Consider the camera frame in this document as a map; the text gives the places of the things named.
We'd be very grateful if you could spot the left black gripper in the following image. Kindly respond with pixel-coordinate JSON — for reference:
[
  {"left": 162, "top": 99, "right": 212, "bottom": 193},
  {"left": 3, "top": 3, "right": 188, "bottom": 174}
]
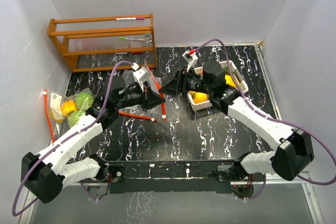
[{"left": 115, "top": 80, "right": 165, "bottom": 112}]

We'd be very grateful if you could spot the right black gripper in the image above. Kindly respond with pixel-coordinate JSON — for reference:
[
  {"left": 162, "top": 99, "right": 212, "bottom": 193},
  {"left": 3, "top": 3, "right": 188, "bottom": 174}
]
[{"left": 159, "top": 67, "right": 213, "bottom": 98}]

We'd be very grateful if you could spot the light green cabbage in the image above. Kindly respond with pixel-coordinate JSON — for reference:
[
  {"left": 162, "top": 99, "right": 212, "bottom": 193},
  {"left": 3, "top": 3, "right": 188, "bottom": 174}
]
[{"left": 75, "top": 91, "right": 94, "bottom": 111}]

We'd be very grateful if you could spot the dark green cabbage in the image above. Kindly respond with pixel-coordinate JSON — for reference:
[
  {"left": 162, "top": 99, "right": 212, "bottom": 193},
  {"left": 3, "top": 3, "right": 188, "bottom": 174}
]
[{"left": 67, "top": 110, "right": 86, "bottom": 127}]

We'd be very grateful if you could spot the yellow bell pepper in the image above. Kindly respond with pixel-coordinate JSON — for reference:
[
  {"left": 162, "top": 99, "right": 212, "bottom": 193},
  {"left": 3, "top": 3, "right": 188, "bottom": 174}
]
[{"left": 60, "top": 100, "right": 77, "bottom": 117}]

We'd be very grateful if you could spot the clear red zip bag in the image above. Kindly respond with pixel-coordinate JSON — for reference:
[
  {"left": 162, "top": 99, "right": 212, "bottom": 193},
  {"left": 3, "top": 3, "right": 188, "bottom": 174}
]
[{"left": 43, "top": 89, "right": 94, "bottom": 142}]

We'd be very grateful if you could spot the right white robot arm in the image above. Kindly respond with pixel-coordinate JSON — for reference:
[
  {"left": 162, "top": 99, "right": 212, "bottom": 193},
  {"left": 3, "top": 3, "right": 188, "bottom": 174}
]
[{"left": 160, "top": 61, "right": 314, "bottom": 181}]

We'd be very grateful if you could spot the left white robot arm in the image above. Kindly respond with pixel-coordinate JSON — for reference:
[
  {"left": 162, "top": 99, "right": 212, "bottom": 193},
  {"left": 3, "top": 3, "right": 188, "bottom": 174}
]
[{"left": 21, "top": 77, "right": 165, "bottom": 204}]

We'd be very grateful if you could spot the orange fruit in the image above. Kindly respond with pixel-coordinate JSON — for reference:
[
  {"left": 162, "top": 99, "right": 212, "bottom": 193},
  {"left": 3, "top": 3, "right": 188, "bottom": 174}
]
[{"left": 190, "top": 91, "right": 208, "bottom": 104}]

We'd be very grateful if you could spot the white plastic basket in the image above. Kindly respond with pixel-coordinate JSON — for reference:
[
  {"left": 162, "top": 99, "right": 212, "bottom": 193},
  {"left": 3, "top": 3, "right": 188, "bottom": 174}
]
[{"left": 187, "top": 60, "right": 248, "bottom": 112}]

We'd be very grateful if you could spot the yellow banana bunch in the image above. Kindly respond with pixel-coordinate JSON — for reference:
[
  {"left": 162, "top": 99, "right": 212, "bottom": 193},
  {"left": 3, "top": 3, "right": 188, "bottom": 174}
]
[{"left": 225, "top": 74, "right": 237, "bottom": 89}]

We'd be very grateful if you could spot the wooden orange shelf rack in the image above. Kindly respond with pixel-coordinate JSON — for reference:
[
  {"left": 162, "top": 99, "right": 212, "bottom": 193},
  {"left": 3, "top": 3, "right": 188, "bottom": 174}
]
[{"left": 47, "top": 13, "right": 158, "bottom": 73}]

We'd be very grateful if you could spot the green marker pen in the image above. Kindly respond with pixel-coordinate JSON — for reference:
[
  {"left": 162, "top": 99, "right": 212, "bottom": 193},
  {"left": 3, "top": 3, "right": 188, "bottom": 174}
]
[{"left": 119, "top": 37, "right": 145, "bottom": 41}]

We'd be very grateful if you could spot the pink white marker pen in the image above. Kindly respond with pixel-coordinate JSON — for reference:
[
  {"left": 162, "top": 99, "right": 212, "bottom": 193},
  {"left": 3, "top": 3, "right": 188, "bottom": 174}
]
[{"left": 115, "top": 17, "right": 145, "bottom": 21}]

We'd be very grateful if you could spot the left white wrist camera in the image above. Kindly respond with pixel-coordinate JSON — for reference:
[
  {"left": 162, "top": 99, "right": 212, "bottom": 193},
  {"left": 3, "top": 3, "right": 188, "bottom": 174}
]
[{"left": 131, "top": 62, "right": 150, "bottom": 90}]

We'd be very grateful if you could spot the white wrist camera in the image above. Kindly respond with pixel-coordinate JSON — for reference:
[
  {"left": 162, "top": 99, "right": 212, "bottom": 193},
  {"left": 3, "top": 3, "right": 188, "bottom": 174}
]
[
  {"left": 131, "top": 62, "right": 150, "bottom": 90},
  {"left": 182, "top": 49, "right": 198, "bottom": 72}
]

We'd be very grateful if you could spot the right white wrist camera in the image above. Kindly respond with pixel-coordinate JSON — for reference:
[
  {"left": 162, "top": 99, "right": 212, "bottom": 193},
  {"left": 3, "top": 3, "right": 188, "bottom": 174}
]
[{"left": 182, "top": 49, "right": 198, "bottom": 72}]

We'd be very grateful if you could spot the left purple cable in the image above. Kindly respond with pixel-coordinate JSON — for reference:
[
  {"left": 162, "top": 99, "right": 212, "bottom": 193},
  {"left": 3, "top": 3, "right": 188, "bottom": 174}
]
[{"left": 11, "top": 60, "right": 140, "bottom": 217}]

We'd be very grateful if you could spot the purple cable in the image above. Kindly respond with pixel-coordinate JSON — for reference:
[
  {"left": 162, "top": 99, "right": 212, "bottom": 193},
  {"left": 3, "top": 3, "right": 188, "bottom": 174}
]
[
  {"left": 11, "top": 60, "right": 140, "bottom": 217},
  {"left": 188, "top": 38, "right": 336, "bottom": 200}
]

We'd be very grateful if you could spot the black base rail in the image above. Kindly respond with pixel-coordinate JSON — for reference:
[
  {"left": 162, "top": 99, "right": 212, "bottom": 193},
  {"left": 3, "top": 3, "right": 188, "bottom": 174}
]
[{"left": 78, "top": 159, "right": 266, "bottom": 196}]

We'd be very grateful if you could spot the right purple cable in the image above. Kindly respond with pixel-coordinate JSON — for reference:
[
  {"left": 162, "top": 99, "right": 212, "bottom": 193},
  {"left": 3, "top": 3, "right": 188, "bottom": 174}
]
[{"left": 188, "top": 38, "right": 336, "bottom": 200}]

